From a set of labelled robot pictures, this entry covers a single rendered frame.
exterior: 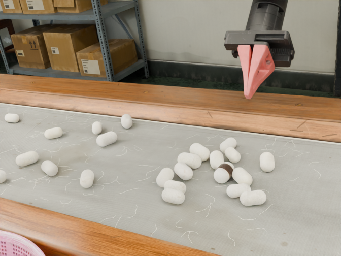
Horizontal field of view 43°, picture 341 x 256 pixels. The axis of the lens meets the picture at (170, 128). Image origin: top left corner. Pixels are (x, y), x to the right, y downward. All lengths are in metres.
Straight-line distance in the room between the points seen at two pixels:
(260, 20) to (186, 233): 0.36
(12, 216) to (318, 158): 0.42
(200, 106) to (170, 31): 2.36
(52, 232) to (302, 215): 0.30
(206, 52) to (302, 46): 0.66
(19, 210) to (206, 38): 2.51
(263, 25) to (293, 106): 0.15
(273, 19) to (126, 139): 0.31
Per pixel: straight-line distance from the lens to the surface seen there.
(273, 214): 0.55
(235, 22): 2.87
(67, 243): 0.52
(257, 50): 0.69
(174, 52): 3.16
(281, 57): 0.73
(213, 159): 0.63
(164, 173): 0.61
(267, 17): 0.73
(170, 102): 0.81
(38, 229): 0.55
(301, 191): 0.59
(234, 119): 0.75
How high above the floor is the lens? 1.08
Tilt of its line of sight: 26 degrees down
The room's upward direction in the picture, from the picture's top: 8 degrees counter-clockwise
